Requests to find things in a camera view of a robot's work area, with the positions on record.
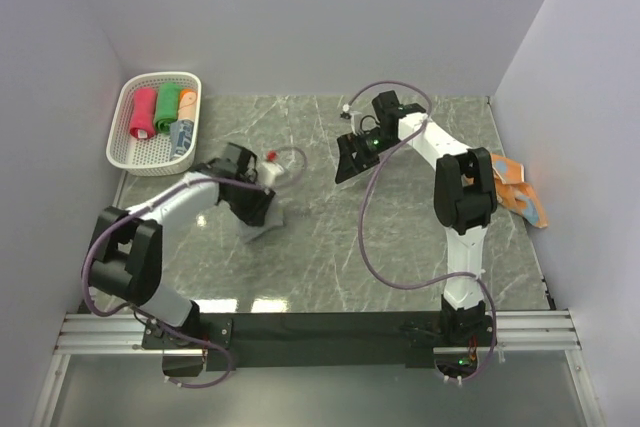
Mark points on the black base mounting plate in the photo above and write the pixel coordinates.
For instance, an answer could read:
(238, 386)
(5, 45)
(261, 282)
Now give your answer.
(407, 338)

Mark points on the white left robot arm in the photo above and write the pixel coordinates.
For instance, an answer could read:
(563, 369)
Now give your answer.
(125, 258)

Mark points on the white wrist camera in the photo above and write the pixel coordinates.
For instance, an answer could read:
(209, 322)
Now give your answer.
(269, 173)
(354, 117)

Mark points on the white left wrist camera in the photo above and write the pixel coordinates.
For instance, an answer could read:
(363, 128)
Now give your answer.
(269, 173)

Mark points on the orange patterned towel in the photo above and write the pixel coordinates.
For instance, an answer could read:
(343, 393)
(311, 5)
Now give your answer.
(514, 193)

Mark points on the grey yellow frog towel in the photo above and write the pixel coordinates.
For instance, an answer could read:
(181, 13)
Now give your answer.
(274, 219)

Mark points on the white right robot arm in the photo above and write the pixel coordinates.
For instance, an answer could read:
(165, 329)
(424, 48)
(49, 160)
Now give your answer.
(464, 200)

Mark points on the aluminium rail frame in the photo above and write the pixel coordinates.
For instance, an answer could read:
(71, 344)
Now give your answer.
(99, 376)

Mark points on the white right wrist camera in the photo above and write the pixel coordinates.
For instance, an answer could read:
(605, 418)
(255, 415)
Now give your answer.
(354, 117)

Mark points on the white plastic basket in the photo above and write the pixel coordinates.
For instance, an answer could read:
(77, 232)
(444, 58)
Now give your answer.
(149, 157)

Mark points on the blue patterned rolled towel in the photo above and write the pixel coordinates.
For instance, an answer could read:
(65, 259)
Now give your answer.
(181, 137)

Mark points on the pink rolled towel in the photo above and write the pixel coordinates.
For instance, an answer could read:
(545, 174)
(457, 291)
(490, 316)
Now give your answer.
(141, 122)

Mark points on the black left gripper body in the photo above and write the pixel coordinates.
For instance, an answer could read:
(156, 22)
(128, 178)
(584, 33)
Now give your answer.
(249, 201)

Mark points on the orange rolled towel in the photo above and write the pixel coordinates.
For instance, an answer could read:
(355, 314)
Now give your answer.
(187, 109)

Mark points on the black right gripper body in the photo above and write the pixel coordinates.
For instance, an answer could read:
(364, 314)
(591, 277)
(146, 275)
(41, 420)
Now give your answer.
(370, 146)

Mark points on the green rolled towel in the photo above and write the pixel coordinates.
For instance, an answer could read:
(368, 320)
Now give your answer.
(166, 107)

